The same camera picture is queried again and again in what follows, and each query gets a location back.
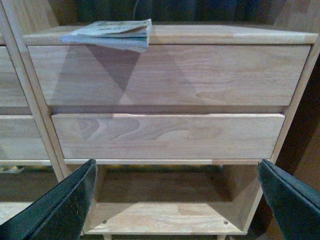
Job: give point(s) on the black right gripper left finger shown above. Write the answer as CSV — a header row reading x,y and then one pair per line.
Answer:
x,y
60,214

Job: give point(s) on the lower right wooden drawer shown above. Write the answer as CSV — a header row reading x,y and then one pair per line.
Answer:
x,y
168,137

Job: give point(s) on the right wooden shelf unit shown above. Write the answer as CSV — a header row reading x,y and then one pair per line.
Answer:
x,y
167,197

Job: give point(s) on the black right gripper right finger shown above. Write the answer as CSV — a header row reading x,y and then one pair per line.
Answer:
x,y
295,205

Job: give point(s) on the left wooden shelf unit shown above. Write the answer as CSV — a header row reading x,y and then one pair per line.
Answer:
x,y
21,181

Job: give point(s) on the wooden drawer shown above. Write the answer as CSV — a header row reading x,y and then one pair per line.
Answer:
x,y
168,137
11,92
20,139
168,75

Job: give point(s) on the wooden shelf unit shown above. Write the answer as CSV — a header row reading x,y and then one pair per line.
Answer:
x,y
21,181
167,197

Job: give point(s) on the lower left wooden drawer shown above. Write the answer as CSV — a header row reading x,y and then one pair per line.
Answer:
x,y
20,139

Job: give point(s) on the upper right wooden drawer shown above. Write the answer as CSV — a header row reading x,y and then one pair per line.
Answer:
x,y
168,75

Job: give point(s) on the upper left wooden drawer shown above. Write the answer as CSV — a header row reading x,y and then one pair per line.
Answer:
x,y
11,92

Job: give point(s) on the light blue paperback book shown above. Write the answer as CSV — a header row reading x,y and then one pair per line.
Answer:
x,y
133,35

